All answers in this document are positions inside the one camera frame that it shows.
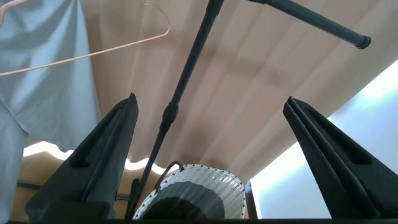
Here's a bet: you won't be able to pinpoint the black clothes rack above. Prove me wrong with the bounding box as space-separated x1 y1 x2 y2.
17 0 372 220

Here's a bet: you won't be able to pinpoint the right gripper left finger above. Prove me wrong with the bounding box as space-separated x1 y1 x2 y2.
25 93 139 220

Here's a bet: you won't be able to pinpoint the beige curtain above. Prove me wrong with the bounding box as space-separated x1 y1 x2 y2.
79 0 398 184

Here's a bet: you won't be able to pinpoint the white laundry basket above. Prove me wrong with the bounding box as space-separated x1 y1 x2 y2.
132 161 247 220

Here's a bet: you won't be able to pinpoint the pale grey shorts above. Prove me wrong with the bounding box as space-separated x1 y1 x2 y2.
0 0 102 223

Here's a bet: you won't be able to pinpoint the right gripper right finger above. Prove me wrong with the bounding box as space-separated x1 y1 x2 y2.
282 96 398 218

